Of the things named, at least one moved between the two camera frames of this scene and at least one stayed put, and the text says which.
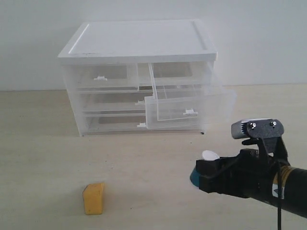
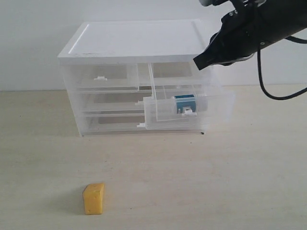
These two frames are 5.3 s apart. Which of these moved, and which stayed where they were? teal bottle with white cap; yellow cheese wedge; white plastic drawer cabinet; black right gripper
Moved: black right gripper; teal bottle with white cap
Stayed: yellow cheese wedge; white plastic drawer cabinet
